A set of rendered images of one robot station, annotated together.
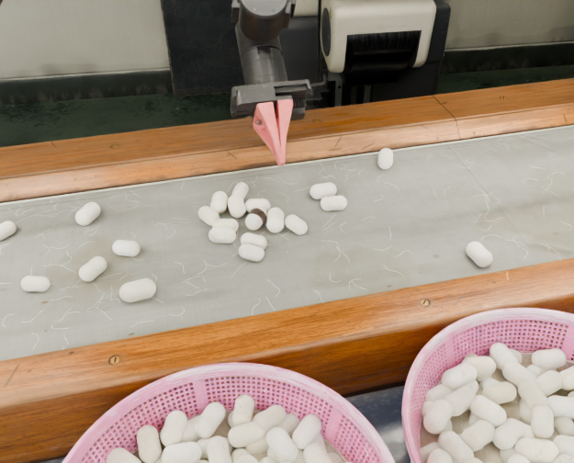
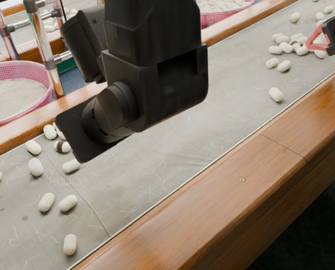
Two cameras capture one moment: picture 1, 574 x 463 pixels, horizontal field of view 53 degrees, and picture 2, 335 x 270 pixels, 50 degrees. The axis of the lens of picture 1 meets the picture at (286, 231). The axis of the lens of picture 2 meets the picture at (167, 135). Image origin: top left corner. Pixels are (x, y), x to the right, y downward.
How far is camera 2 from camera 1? 131 cm
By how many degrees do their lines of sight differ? 98
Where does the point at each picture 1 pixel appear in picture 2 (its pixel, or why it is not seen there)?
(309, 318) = (231, 22)
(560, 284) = not seen: hidden behind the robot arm
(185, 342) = (258, 8)
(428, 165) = (251, 107)
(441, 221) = (217, 78)
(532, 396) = not seen: hidden behind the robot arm
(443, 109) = (277, 140)
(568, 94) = (184, 214)
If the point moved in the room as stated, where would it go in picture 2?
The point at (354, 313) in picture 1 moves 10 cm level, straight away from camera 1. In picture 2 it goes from (219, 27) to (237, 42)
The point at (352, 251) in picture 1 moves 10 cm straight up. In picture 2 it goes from (244, 54) to (246, 16)
